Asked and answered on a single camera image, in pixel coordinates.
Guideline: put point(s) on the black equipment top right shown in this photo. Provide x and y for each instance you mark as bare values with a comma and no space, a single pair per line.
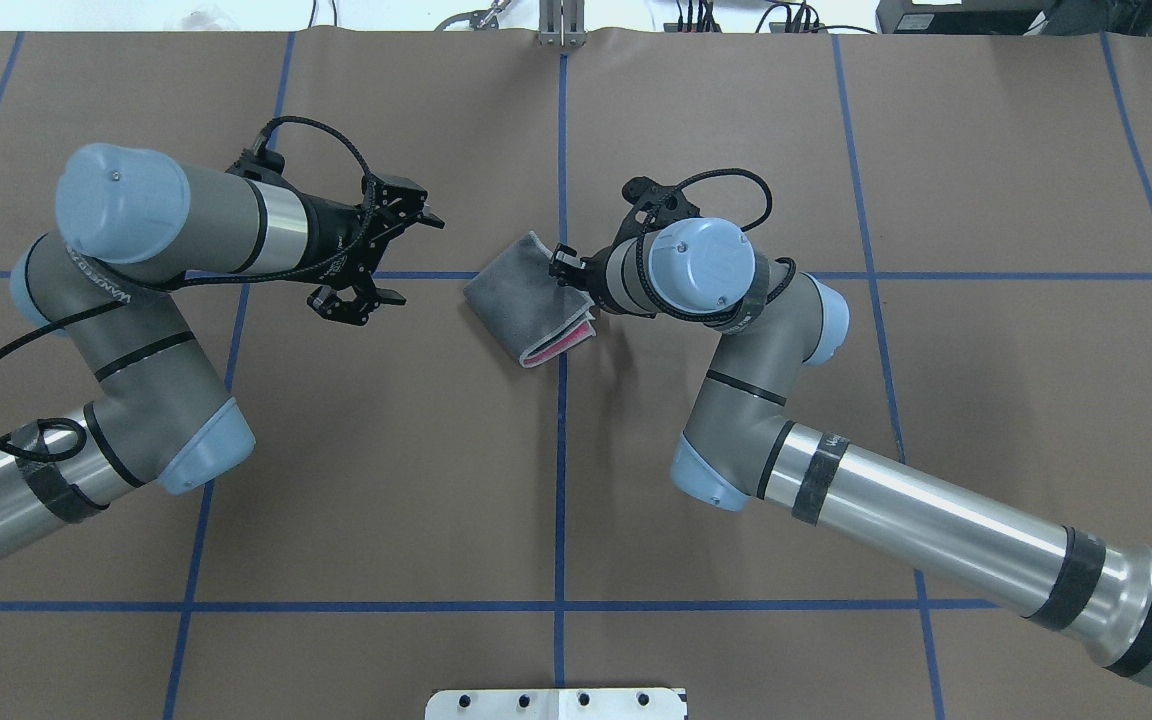
1014,18

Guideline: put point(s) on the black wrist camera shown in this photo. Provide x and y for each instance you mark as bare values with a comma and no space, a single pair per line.
330,305
653,207

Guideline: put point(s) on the pink and grey towel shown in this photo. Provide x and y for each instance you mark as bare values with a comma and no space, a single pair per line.
532,317

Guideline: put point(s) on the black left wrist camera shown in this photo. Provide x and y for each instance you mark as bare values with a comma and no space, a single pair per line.
330,305

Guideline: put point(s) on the metal camera post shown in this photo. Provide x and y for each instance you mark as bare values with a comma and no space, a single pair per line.
561,23

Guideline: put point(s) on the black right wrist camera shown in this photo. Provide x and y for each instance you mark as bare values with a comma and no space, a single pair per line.
653,207

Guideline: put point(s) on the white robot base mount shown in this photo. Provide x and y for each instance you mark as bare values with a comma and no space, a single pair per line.
559,703

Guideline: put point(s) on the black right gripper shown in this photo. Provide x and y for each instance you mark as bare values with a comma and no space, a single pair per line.
568,263

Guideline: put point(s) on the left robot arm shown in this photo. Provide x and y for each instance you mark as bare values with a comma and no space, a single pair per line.
132,227

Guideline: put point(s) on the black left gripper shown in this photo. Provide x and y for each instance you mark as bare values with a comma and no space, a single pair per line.
334,232

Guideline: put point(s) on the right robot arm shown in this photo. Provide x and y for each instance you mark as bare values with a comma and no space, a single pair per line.
1022,374

